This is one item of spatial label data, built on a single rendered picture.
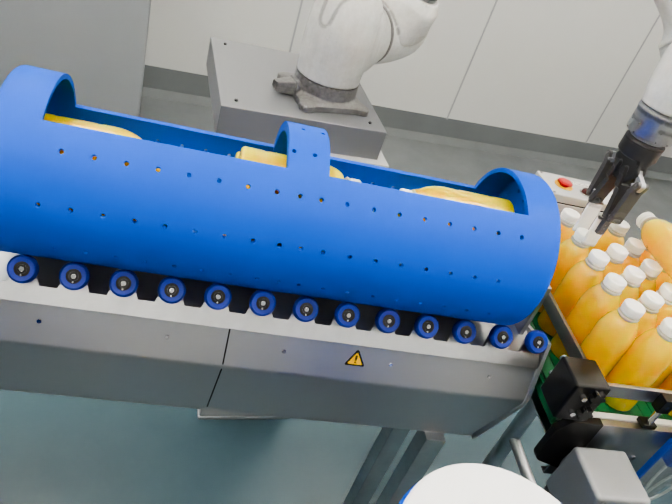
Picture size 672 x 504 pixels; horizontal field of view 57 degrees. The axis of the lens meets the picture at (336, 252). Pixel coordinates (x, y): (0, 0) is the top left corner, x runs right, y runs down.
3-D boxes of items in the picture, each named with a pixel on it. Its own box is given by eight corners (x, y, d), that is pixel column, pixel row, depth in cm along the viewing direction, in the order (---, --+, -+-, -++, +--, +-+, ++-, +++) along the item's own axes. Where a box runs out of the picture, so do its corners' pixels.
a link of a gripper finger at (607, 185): (620, 162, 118) (617, 157, 119) (585, 202, 126) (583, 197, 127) (637, 166, 119) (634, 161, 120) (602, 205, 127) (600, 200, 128)
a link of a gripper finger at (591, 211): (590, 204, 126) (588, 202, 126) (572, 231, 130) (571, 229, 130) (603, 206, 126) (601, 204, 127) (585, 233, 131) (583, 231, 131)
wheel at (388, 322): (376, 305, 111) (379, 306, 109) (399, 309, 112) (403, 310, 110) (372, 330, 111) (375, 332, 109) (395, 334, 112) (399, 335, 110)
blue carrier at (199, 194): (38, 176, 115) (33, 31, 97) (467, 252, 136) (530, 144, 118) (-15, 288, 95) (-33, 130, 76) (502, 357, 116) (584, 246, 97)
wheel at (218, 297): (206, 280, 104) (206, 281, 102) (233, 284, 105) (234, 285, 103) (201, 307, 104) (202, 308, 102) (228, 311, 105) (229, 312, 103)
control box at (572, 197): (518, 204, 153) (537, 168, 147) (588, 218, 158) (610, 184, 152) (532, 228, 145) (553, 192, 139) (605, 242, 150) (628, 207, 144)
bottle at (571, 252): (561, 315, 139) (605, 250, 128) (536, 315, 136) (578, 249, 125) (544, 293, 144) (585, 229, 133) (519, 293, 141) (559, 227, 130)
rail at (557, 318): (516, 253, 144) (522, 243, 142) (519, 254, 144) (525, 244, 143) (586, 391, 113) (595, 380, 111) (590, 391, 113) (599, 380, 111)
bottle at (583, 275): (531, 313, 136) (573, 247, 125) (559, 317, 138) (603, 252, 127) (544, 337, 130) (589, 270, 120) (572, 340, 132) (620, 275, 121)
